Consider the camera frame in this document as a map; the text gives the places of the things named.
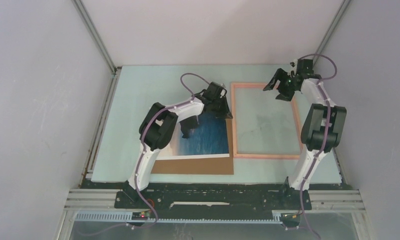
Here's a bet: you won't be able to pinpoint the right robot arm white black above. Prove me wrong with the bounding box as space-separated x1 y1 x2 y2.
263 55 347 209

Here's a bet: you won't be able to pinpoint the left corner metal post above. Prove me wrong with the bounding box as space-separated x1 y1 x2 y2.
71 0 117 74

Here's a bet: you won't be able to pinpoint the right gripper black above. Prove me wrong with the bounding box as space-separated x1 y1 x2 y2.
265 68 300 102

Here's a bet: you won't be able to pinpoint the aluminium frame rails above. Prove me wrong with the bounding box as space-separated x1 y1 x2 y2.
55 188 373 240

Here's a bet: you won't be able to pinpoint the small circuit board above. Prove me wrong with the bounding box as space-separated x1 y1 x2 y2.
131 212 150 221

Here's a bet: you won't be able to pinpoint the white cable duct strip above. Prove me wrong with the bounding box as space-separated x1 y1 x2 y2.
74 211 282 224

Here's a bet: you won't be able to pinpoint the right corner metal post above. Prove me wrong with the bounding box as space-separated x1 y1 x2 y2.
312 0 352 66

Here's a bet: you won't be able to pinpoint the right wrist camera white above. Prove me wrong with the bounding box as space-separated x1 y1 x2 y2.
289 59 298 72

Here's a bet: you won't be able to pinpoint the landscape photo print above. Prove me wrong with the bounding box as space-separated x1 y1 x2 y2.
157 113 230 161

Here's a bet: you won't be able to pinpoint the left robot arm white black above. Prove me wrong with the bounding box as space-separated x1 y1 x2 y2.
123 82 232 208

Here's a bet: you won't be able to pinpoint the corner metal post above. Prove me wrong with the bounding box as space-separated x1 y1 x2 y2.
312 0 352 66
71 0 117 74

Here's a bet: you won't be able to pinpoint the pink wooden picture frame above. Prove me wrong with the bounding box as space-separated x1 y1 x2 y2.
230 82 304 160

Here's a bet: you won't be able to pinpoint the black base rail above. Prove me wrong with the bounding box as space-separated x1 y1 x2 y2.
114 183 312 221

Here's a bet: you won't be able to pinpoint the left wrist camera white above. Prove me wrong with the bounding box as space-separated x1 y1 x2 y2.
219 84 227 98

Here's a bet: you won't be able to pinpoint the brown backing board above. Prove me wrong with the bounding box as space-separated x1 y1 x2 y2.
152 119 234 175

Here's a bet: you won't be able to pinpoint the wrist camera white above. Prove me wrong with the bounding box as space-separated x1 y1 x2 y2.
289 59 298 72
219 84 227 98

